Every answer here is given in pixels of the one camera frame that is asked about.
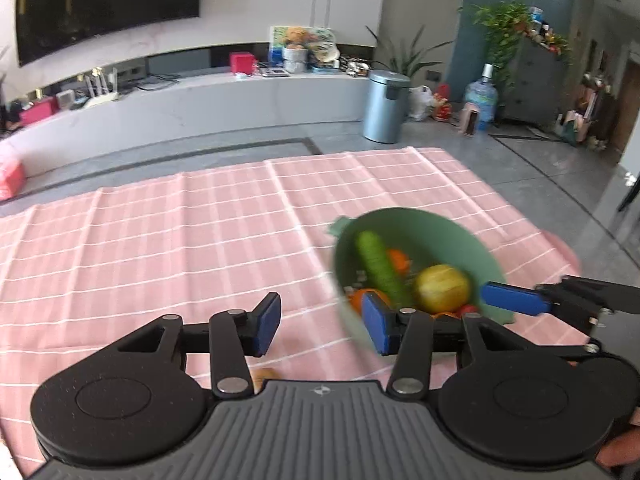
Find white plastic bag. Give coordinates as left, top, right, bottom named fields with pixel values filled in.
left=407, top=85, right=435, bottom=122

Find long-leaf potted plant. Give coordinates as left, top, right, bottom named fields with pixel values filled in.
left=365, top=25, right=453, bottom=78

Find trailing ivy plant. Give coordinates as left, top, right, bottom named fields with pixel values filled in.
left=472, top=0, right=532, bottom=91

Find patterned hat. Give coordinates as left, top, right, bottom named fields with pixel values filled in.
left=310, top=40, right=342, bottom=68

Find white router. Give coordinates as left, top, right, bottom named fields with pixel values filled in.
left=82, top=67, right=121, bottom=108

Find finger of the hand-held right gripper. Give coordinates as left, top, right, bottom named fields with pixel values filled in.
left=550, top=305, right=602, bottom=340
left=479, top=275, right=640, bottom=319

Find black wall television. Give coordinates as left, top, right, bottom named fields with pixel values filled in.
left=15, top=0, right=202, bottom=67

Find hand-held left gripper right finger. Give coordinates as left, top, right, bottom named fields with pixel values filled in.
left=361, top=292, right=591, bottom=404

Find pink checked tablecloth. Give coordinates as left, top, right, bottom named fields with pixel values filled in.
left=0, top=146, right=583, bottom=480

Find long white media console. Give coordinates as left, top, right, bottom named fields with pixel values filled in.
left=0, top=72, right=373, bottom=181

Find small pink appliance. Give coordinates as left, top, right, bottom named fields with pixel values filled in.
left=459, top=102, right=480, bottom=136

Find green colander bowl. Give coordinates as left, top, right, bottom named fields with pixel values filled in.
left=327, top=208, right=516, bottom=356

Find grey pedal trash can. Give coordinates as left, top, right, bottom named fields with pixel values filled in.
left=362, top=70, right=412, bottom=143

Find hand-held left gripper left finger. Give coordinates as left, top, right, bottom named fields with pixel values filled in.
left=112, top=291, right=282, bottom=402

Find yellow-green pear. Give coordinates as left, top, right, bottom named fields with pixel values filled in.
left=412, top=264, right=472, bottom=313

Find illustrated picture board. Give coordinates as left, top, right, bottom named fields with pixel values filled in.
left=270, top=25, right=335, bottom=68

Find pink storage boxes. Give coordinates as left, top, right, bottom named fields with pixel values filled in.
left=0, top=140, right=27, bottom=201

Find grey cabinet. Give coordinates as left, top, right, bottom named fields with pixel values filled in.
left=500, top=37, right=573, bottom=123

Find blue water jug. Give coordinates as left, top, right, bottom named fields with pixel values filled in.
left=464, top=63, right=500, bottom=131

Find green cucumber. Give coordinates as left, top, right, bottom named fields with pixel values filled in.
left=356, top=231, right=413, bottom=308

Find red gift bag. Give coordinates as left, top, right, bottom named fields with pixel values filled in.
left=432, top=85, right=453, bottom=122

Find magenta box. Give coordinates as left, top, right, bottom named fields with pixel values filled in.
left=20, top=97, right=58, bottom=126

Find plush toy bouquet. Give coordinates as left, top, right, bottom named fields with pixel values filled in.
left=281, top=27, right=309, bottom=74

